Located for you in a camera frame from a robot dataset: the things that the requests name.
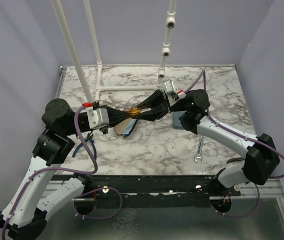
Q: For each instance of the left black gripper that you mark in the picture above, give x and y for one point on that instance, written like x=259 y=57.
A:
x=98 y=104

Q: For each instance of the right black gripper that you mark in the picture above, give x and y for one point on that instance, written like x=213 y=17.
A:
x=158 y=102

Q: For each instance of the black cylinder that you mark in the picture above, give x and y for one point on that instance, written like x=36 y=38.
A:
x=118 y=129

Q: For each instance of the orange sunglasses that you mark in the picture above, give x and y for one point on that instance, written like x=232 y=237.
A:
x=134 y=111

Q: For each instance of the blue-grey glasses case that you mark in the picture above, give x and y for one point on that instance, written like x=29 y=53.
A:
x=176 y=121

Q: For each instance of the blue cloth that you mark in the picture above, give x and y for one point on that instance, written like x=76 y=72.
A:
x=130 y=127

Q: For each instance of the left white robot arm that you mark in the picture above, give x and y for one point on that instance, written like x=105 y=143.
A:
x=26 y=215

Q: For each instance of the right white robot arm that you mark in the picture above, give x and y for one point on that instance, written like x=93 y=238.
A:
x=259 y=153

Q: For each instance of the silver wrench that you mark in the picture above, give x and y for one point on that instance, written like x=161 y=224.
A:
x=199 y=157

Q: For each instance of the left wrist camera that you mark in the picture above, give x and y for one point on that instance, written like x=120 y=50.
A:
x=97 y=116

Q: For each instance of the blue-handled pliers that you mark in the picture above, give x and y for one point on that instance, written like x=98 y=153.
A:
x=88 y=139

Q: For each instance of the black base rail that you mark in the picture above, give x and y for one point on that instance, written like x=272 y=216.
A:
x=153 y=191

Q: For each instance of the white PVC pipe frame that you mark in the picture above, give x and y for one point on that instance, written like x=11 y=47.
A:
x=61 y=18

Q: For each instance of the aluminium extrusion rail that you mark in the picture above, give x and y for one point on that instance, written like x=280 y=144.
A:
x=272 y=189

